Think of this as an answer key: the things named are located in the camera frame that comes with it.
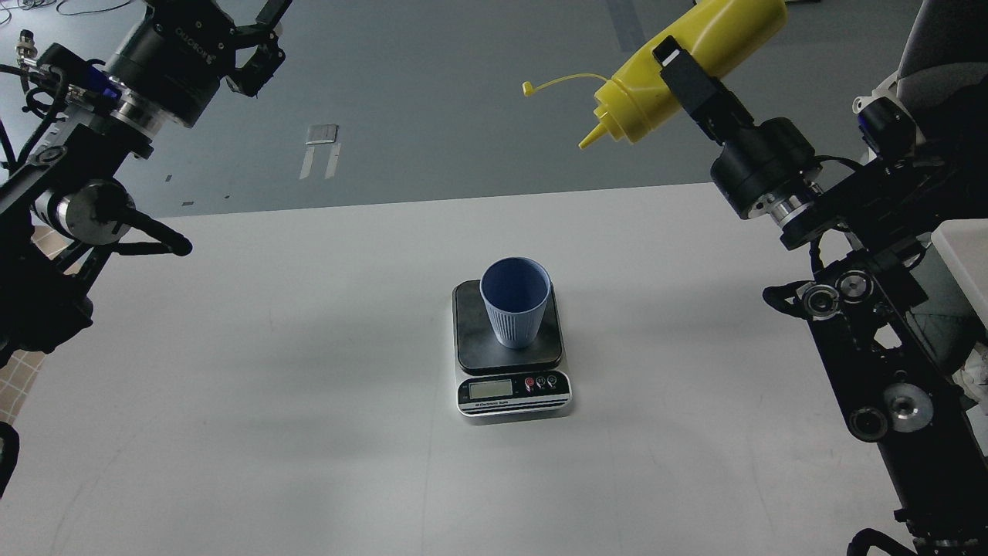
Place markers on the yellow squeeze bottle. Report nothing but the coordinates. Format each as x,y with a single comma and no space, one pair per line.
634,101

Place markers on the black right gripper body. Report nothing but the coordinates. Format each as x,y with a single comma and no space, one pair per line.
762,163

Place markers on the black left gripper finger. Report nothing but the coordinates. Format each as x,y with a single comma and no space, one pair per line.
262,37

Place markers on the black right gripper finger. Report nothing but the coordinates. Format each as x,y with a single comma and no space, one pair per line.
717,111

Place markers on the beige checkered cloth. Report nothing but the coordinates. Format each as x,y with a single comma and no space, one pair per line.
19,374

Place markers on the grey office chair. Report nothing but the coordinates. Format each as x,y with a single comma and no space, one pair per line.
943,62

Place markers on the blue ribbed cup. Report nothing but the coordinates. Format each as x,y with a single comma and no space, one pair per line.
515,292

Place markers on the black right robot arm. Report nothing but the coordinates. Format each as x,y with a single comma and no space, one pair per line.
890,323

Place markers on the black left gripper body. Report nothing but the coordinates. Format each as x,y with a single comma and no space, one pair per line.
175,57

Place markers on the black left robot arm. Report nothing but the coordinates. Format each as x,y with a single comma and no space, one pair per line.
64,213

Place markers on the silver digital kitchen scale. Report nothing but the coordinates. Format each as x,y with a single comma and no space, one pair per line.
494,383

